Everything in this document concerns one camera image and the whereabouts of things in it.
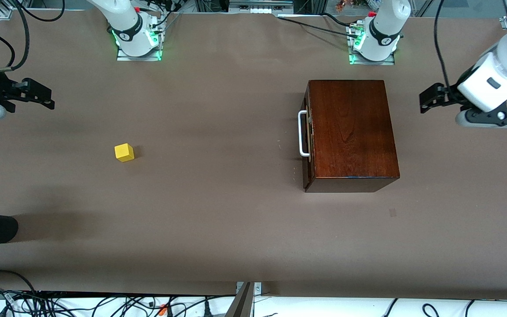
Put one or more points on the yellow wooden block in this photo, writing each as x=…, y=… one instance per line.
x=124, y=153

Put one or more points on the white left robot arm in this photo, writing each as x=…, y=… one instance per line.
x=385, y=22

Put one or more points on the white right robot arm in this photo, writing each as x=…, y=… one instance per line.
x=126, y=17

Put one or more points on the dark brown wooden cabinet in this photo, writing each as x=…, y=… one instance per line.
x=350, y=127

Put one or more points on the silver power strip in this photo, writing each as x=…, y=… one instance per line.
x=260, y=9

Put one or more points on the orange plug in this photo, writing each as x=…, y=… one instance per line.
x=163, y=310

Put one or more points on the dark grey metal profile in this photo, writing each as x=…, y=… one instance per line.
x=241, y=304

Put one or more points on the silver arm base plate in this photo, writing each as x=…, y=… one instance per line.
x=387, y=62
x=123, y=58

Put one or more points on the small silver bracket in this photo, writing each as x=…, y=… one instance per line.
x=258, y=288

